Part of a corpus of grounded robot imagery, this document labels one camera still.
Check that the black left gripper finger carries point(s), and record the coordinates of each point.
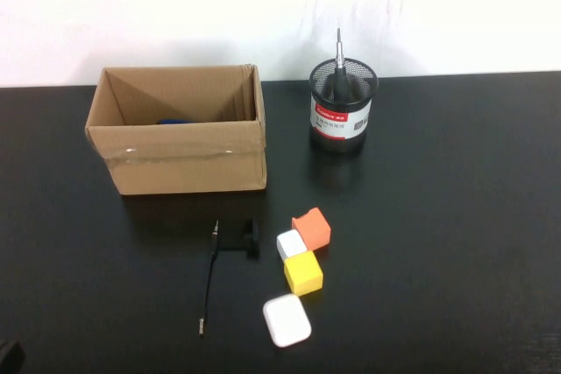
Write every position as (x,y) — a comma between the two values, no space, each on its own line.
(11,358)

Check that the brown cardboard box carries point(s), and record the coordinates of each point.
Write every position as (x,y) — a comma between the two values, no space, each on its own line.
(184,164)

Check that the blue object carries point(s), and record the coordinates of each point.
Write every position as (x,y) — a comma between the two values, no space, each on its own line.
(174,121)

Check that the black precision screwdriver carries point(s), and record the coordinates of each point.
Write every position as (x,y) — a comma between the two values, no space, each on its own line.
(340,80)

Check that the yellow block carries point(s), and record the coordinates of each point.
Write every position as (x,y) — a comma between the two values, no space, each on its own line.
(303,275)

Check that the black mesh pen holder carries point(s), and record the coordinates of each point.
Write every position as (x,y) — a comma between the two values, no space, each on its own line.
(342,122)

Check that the white block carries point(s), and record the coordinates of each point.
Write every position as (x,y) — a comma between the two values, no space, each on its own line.
(290,244)

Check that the orange block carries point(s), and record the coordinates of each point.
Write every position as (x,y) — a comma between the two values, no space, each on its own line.
(314,231)

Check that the white earbuds case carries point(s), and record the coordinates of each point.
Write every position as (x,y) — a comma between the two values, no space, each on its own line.
(287,321)

